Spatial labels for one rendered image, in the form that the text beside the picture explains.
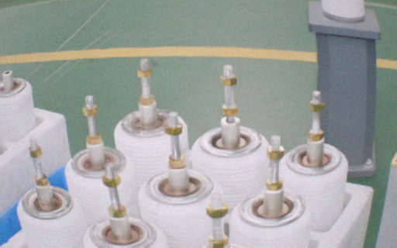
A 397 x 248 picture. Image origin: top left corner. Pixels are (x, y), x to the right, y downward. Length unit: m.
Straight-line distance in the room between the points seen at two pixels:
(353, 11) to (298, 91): 0.50
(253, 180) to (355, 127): 0.42
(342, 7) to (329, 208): 0.45
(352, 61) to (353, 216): 0.41
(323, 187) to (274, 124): 0.69
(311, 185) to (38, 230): 0.33
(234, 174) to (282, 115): 0.67
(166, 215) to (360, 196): 0.28
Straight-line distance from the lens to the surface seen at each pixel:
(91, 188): 0.88
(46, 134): 1.19
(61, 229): 0.81
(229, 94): 0.91
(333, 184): 0.87
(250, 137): 0.95
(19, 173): 1.14
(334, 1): 1.23
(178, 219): 0.82
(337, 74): 1.26
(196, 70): 1.80
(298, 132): 1.50
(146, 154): 0.97
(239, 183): 0.92
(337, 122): 1.30
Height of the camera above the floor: 0.69
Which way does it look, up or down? 26 degrees down
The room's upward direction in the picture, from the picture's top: 3 degrees counter-clockwise
